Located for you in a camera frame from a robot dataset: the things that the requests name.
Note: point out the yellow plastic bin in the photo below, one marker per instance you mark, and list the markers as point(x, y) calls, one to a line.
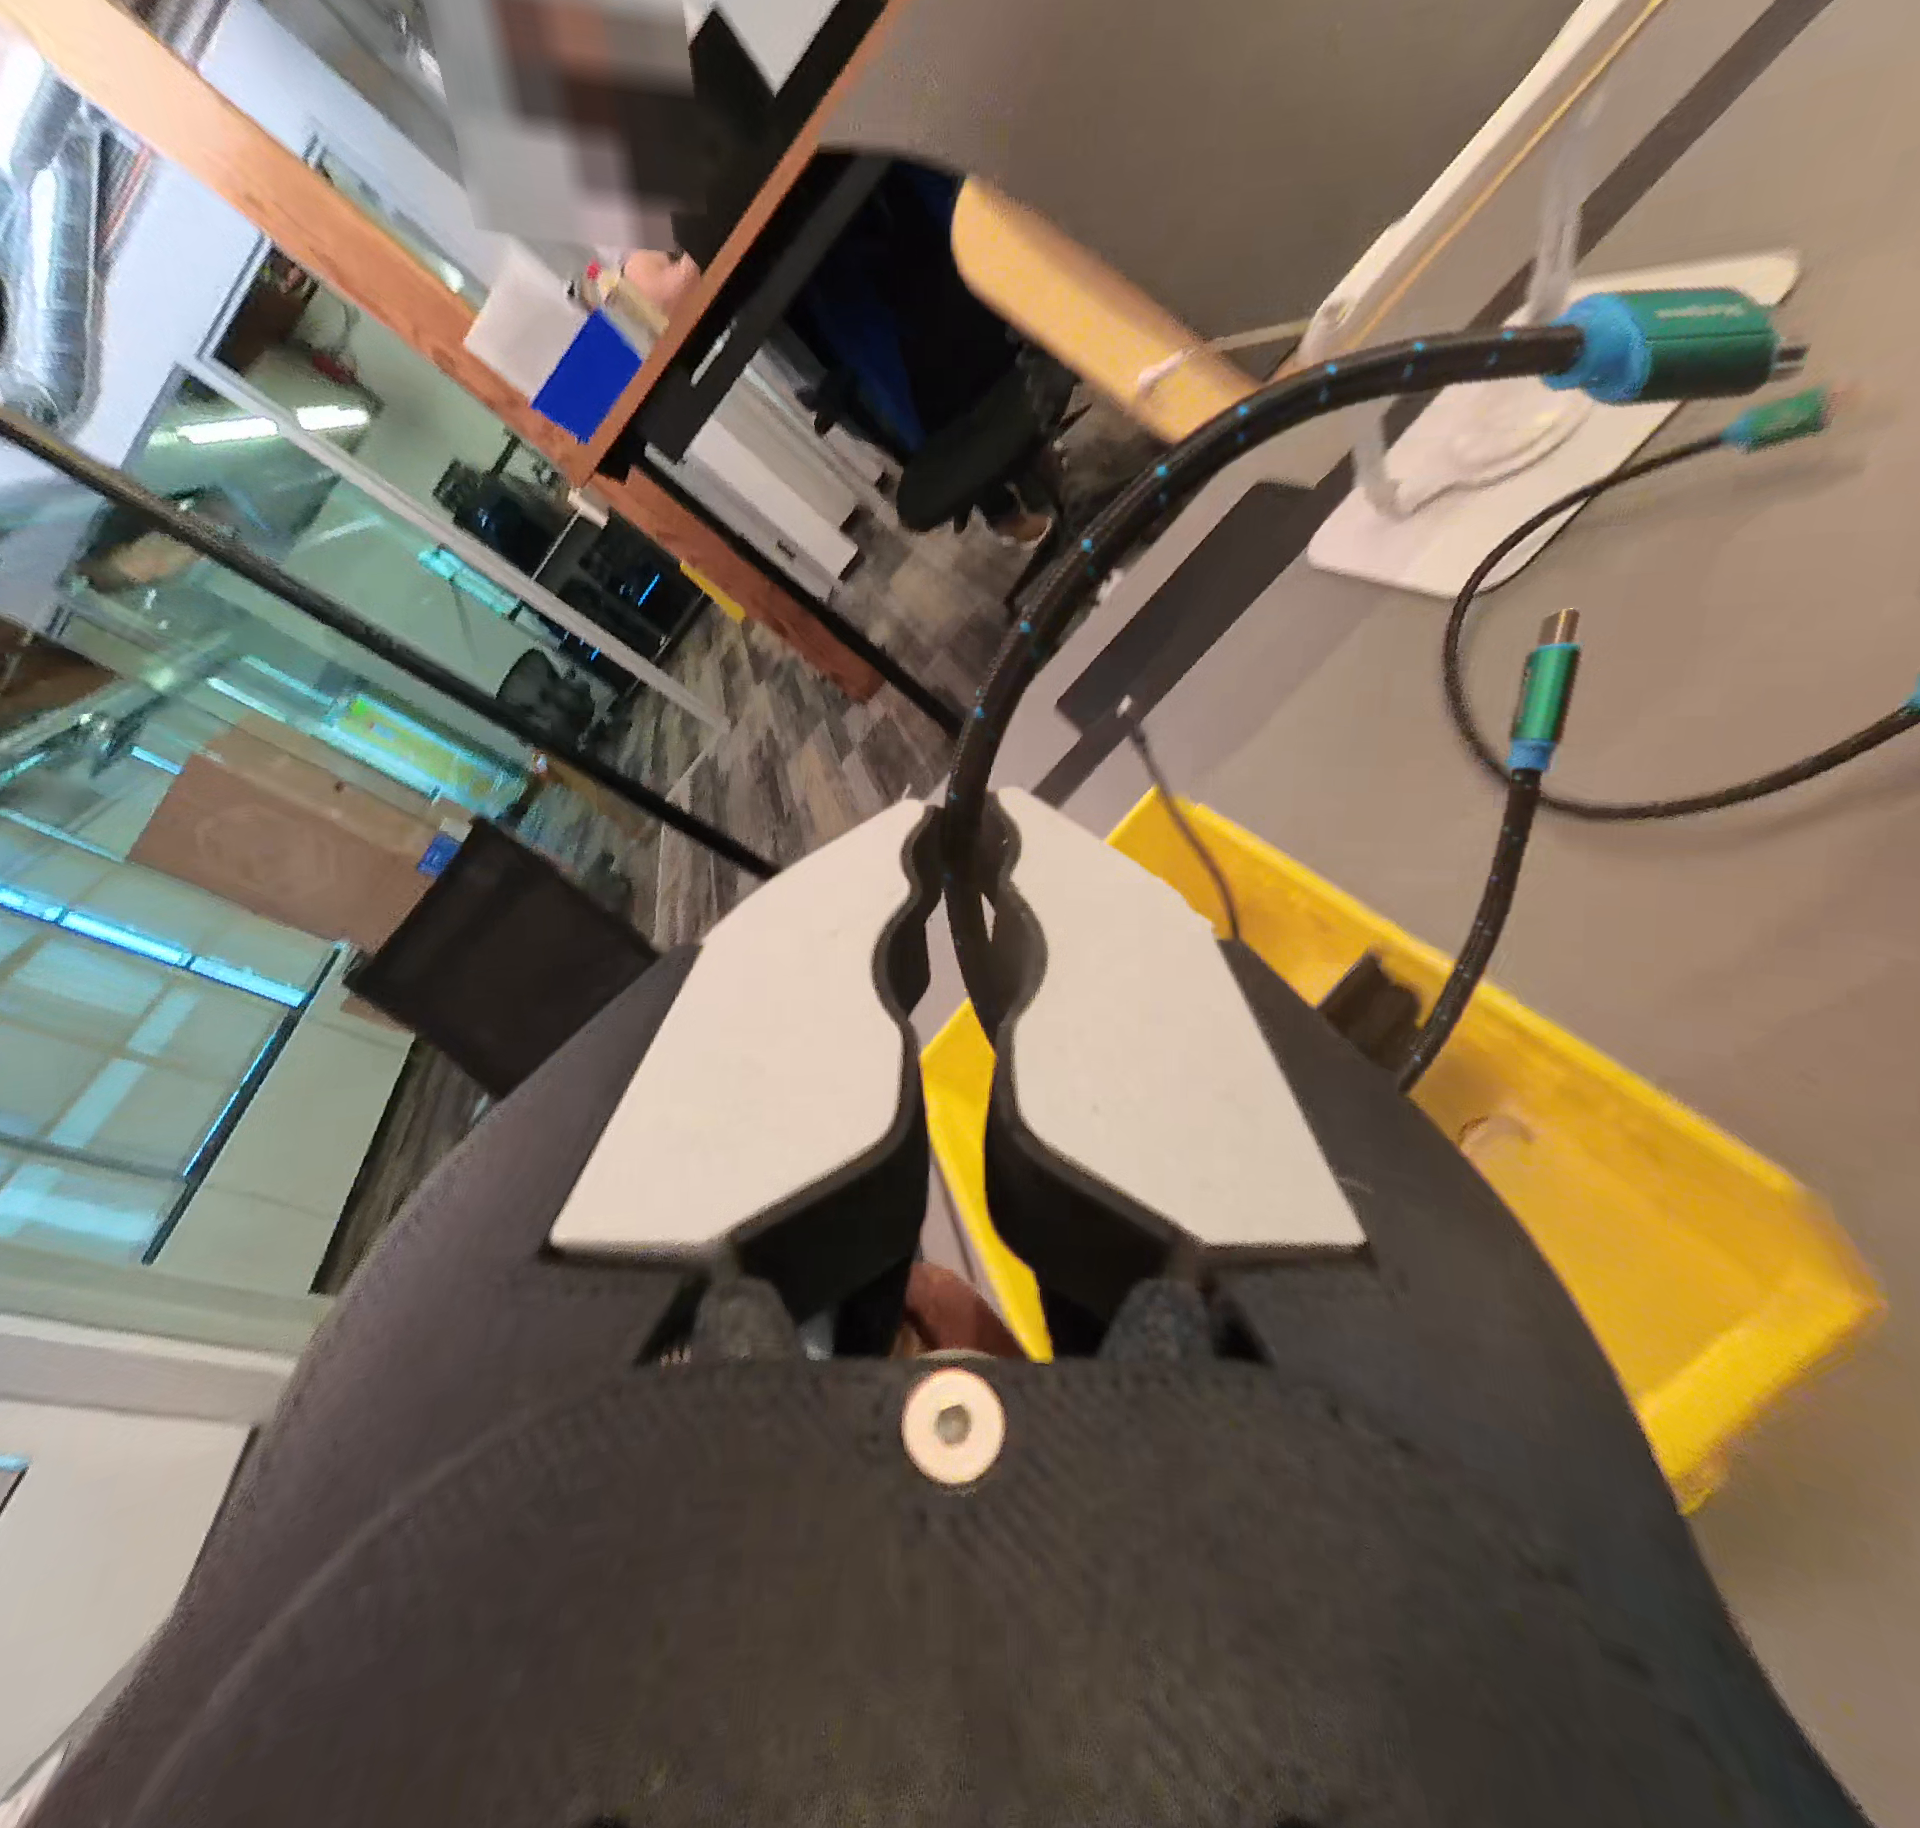
point(1619, 1199)

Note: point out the black hdmi switch box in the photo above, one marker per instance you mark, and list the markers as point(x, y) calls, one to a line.
point(1171, 810)

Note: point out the blue storage bin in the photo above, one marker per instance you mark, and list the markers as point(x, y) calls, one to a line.
point(591, 366)

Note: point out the dark monitor with wooden back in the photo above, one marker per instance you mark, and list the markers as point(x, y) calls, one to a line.
point(1262, 90)

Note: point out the brown wooden side desk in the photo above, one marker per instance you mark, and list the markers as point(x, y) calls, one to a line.
point(362, 207)

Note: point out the black boom pole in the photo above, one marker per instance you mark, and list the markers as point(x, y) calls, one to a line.
point(362, 627)

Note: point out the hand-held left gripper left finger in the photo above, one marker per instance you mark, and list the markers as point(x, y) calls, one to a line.
point(751, 1094)

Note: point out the black mesh swivel chair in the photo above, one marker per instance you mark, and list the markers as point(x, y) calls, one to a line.
point(541, 694)

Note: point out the brown cardboard box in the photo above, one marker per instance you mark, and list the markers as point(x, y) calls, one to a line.
point(287, 837)

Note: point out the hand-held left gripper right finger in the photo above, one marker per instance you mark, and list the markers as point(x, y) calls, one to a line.
point(1188, 1094)

